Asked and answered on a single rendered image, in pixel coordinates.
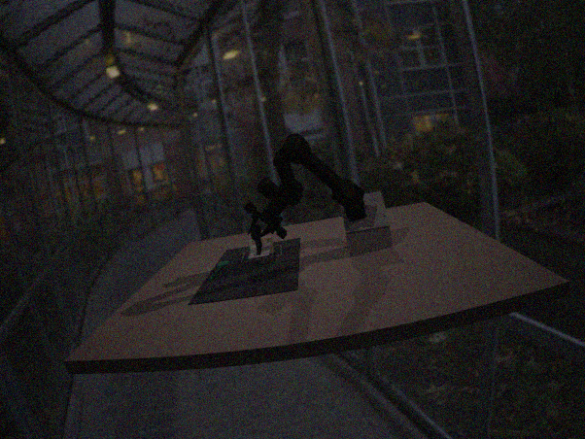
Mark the dark grey rectangular mat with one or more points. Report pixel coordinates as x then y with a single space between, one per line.
261 275

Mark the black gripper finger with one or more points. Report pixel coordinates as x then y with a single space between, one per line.
254 221
265 231

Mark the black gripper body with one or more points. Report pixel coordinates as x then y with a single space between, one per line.
251 209

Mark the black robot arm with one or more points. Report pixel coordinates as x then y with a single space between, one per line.
297 150

